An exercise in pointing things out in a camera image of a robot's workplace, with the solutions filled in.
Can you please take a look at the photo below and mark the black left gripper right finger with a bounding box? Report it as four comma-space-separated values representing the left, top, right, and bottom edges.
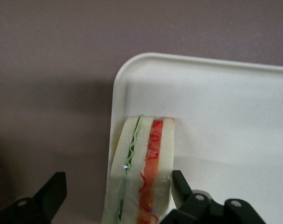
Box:
158, 170, 264, 224

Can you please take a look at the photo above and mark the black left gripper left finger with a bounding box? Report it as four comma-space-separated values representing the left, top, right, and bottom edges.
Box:
0, 171, 68, 224

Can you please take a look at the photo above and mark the triangle sandwich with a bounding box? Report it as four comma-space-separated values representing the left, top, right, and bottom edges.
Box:
101, 113, 176, 224

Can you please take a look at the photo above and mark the cream rectangular tray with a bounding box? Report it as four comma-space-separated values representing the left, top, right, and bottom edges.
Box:
107, 52, 283, 224

